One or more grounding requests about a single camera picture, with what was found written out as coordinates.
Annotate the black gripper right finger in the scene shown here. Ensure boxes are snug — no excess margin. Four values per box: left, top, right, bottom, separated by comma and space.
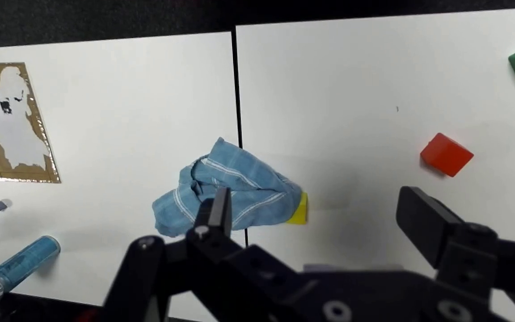
396, 184, 515, 322

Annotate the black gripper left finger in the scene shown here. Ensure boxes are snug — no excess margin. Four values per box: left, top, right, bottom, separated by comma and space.
105, 186, 296, 322

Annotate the blue striped cloth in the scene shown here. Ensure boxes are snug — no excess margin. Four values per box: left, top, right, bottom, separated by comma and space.
151, 136, 305, 238

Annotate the yellow block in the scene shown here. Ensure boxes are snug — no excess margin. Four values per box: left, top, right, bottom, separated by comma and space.
287, 190, 312, 227

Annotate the red block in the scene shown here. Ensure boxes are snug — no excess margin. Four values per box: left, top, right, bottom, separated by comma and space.
419, 131, 476, 179

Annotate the blue drink can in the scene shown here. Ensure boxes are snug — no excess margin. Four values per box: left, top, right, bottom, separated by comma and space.
0, 234, 63, 299

